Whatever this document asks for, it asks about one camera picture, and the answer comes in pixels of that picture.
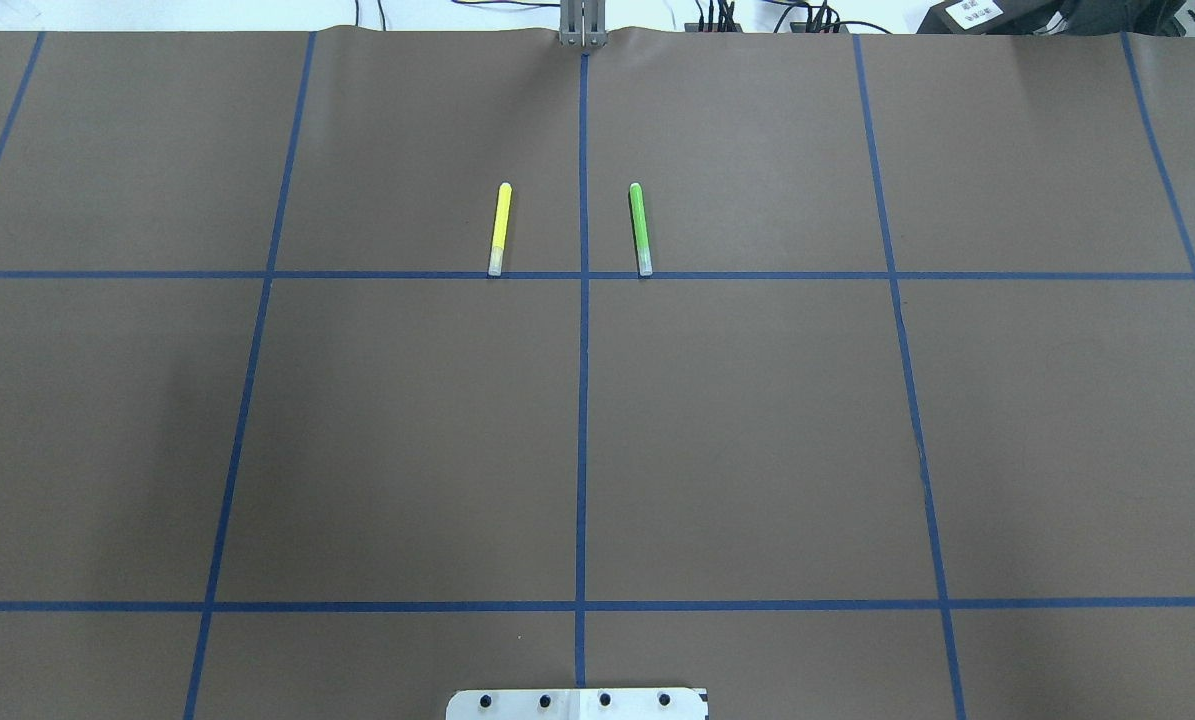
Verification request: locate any green marker pen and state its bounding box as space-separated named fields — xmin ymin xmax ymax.
xmin=629 ymin=181 xmax=655 ymax=277

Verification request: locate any yellow marker pen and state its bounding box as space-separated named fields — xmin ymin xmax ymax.
xmin=488 ymin=181 xmax=513 ymax=277

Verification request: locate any aluminium frame post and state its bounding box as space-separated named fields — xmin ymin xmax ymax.
xmin=559 ymin=0 xmax=609 ymax=49

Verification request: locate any white camera pillar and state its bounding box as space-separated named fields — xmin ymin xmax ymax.
xmin=445 ymin=687 xmax=710 ymax=719

